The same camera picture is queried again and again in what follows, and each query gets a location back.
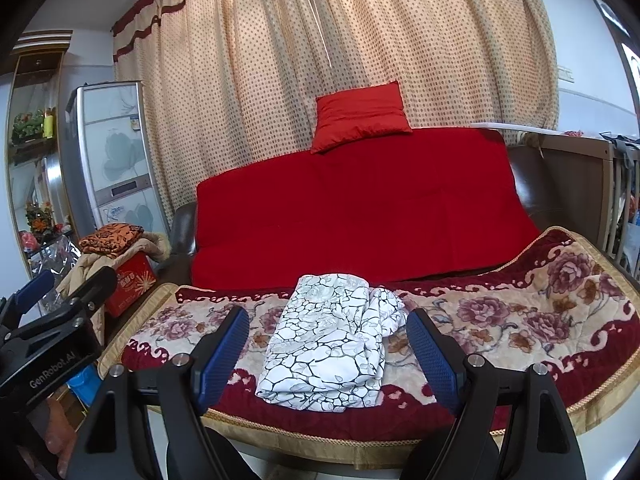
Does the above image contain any green ornament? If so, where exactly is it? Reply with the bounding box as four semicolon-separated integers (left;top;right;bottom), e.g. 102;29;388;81
12;110;46;141

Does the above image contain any orange black patterned cloth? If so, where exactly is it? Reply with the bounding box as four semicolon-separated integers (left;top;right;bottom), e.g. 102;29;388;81
79;223;146;256

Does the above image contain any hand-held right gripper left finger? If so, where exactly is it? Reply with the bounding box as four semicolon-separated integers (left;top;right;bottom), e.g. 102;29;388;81
67;306;251;480

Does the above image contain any dark brown leather sofa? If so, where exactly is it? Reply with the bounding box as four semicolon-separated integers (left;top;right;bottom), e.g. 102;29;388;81
167;132;616;291

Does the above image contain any red gift box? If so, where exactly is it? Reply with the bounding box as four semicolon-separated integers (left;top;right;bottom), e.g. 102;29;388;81
104;255;160;318

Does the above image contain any beige padded jacket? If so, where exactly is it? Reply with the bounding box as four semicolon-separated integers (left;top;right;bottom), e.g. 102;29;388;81
55;232;172;311

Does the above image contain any red cushion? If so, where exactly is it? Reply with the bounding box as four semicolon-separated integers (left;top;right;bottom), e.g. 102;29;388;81
310;80;414;155

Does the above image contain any wooden crib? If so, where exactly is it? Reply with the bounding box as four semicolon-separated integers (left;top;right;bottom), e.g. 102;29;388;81
475;122;640;281

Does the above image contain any beige dotted curtain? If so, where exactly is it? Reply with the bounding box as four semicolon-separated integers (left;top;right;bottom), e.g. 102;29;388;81
112;0;560;211

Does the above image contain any person's left hand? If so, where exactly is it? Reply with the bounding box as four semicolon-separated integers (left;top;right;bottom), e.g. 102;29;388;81
42;395;76;478

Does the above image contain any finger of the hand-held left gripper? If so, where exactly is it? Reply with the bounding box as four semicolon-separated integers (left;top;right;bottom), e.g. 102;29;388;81
0;269;56;332
0;265;119;350

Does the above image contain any red sofa cover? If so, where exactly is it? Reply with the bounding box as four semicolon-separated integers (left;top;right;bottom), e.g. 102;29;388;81
190;127;543;291

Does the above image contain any artificial flower arrangement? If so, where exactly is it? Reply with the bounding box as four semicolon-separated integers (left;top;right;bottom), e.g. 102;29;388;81
25;202;56;233

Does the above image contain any grey cloth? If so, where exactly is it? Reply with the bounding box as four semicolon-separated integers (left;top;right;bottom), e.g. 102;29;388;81
597;131;640;167

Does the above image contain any white crackle print coat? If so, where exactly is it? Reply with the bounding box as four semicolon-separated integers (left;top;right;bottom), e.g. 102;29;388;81
255;272;408;400

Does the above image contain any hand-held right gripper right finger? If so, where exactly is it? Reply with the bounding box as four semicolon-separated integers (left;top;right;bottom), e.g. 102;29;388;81
406;307;586;480

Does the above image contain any clear plastic wrap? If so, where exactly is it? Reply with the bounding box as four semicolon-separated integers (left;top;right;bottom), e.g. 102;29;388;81
20;237;83;301

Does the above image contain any floral plush blanket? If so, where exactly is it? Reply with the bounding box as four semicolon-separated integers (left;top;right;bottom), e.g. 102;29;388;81
97;226;640;461

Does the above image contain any wooden display cabinet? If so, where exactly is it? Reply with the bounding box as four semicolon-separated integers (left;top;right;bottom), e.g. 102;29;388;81
5;30;76;281

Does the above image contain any silver refrigerator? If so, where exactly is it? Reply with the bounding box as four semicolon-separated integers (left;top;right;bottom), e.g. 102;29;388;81
59;81;171;233

